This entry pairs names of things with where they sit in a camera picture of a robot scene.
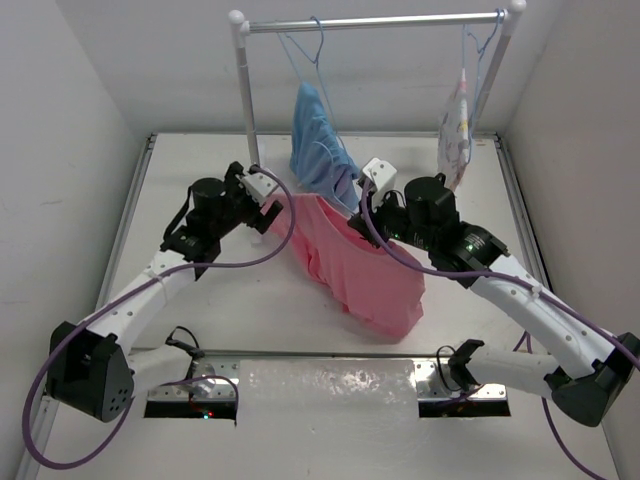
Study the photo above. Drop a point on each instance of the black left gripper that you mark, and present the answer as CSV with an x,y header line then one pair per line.
x,y
232,186

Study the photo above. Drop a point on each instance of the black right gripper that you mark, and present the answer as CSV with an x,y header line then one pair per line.
x,y
360,222

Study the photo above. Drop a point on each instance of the pink t shirt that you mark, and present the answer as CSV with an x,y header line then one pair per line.
x,y
370,285

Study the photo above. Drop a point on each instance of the blue wire hanger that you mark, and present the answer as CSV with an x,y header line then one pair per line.
x,y
333,173

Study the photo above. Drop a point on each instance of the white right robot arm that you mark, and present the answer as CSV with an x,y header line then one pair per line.
x,y
583,368

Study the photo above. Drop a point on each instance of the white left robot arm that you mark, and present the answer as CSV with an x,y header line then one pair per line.
x,y
92,367

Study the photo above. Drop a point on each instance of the blue t shirt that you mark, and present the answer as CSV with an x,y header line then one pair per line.
x,y
310,122

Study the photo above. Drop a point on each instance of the empty blue hanger right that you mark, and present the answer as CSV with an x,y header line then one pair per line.
x,y
482,63

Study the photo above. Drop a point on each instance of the blue hanger holding patterned garment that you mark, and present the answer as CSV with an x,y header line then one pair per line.
x,y
464,35

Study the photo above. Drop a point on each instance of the white patterned garment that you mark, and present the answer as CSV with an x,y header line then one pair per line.
x,y
454,139

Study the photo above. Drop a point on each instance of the white metal clothes rack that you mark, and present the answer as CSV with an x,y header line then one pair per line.
x,y
241,29

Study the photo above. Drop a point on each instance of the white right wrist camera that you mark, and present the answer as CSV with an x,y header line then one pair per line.
x,y
382,176

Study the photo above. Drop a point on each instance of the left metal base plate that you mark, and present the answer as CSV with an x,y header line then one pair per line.
x,y
221,376

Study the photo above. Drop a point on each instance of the metal base plate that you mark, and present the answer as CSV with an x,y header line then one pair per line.
x,y
221,376
429,386

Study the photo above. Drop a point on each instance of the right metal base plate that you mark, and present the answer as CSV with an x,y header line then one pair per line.
x,y
429,386

